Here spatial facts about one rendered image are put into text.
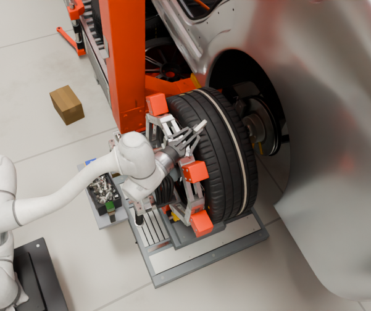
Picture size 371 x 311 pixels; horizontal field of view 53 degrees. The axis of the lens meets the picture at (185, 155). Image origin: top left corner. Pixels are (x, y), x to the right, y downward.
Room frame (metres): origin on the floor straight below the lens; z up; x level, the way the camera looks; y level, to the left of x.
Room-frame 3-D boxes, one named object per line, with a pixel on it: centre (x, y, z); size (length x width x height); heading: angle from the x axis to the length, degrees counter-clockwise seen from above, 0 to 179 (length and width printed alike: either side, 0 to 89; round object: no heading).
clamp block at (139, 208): (0.64, 0.13, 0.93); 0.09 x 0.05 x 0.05; 123
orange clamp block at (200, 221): (0.63, -0.12, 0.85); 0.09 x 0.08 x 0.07; 33
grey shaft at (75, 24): (2.32, 1.05, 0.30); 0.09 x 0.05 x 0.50; 33
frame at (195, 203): (0.89, 0.05, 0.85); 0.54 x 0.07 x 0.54; 33
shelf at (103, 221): (0.89, 0.44, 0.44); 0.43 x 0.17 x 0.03; 33
